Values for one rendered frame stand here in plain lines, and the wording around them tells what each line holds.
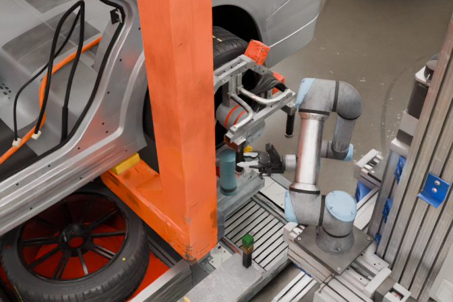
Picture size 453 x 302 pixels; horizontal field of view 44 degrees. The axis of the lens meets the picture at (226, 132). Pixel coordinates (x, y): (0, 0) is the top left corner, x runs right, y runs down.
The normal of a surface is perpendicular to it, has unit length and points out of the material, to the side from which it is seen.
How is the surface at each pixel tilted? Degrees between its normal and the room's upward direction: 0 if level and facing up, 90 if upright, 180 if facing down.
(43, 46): 6
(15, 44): 10
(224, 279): 0
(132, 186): 0
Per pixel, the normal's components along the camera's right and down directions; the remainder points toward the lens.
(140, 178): 0.00, -0.72
